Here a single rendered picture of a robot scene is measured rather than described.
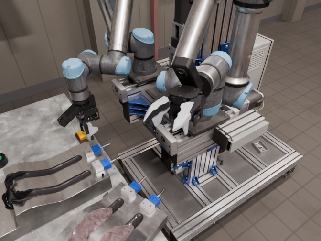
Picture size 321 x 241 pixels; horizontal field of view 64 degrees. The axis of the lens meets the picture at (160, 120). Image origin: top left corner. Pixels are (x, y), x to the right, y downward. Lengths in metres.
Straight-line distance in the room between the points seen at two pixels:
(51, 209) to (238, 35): 0.97
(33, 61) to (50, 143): 1.96
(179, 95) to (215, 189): 1.44
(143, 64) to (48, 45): 1.99
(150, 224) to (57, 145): 0.71
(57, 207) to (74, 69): 0.56
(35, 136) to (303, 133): 2.47
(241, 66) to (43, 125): 1.16
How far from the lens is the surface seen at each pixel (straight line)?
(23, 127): 1.69
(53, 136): 1.56
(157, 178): 1.99
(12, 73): 3.39
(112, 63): 1.02
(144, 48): 1.45
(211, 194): 1.94
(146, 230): 1.06
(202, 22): 0.88
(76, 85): 1.01
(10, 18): 3.19
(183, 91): 0.61
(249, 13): 0.93
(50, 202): 1.14
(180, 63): 0.56
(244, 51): 0.98
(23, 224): 1.18
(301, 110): 3.32
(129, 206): 1.11
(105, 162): 1.20
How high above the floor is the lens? 1.80
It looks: 41 degrees down
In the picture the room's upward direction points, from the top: straight up
